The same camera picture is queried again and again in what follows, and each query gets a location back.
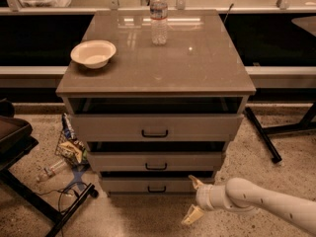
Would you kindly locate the grey drawer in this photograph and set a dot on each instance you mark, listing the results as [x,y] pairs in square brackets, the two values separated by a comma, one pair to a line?
[91,128]
[147,186]
[129,162]

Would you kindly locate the wire basket with snacks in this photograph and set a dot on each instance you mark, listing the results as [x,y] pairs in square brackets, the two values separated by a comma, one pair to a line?
[69,146]

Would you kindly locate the grey drawer cabinet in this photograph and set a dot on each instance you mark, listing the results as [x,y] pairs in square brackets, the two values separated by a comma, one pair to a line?
[197,72]

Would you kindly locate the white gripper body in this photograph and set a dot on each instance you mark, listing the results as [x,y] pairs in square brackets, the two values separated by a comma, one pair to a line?
[202,197]

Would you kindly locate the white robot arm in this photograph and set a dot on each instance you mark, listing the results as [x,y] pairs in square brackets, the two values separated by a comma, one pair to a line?
[242,196]

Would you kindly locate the black table frame right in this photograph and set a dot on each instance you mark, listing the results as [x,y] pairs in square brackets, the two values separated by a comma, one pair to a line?
[308,122]

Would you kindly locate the empty bottle on floor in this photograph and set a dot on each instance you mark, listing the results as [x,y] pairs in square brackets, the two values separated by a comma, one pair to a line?
[51,171]

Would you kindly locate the blue tape cross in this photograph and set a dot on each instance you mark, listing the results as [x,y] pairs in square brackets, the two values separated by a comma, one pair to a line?
[77,182]

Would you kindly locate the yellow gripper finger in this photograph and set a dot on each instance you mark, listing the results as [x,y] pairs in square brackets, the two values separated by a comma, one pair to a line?
[196,182]
[194,213]

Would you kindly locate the white paper bowl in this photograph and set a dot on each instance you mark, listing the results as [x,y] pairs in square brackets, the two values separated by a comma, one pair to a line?
[93,54]

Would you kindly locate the clear plastic water bottle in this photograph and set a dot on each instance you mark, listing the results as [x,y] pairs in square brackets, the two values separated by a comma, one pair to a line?
[159,24]

